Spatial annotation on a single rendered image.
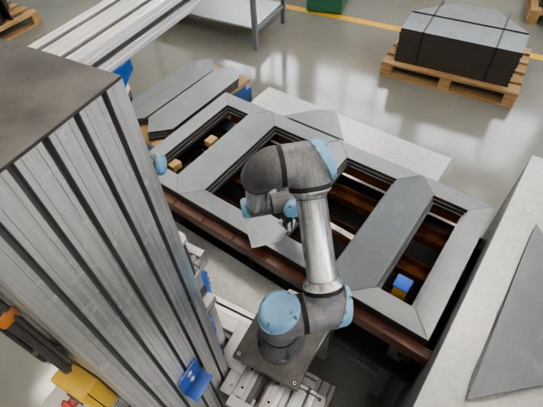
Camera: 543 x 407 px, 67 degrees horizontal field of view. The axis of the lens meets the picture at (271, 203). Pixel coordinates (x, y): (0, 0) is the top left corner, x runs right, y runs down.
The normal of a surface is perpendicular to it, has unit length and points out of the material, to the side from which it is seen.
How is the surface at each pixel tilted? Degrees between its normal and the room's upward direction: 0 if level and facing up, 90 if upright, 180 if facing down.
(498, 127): 0
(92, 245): 90
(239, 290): 0
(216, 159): 0
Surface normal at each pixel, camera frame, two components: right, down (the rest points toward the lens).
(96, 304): 0.88, 0.33
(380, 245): -0.04, -0.64
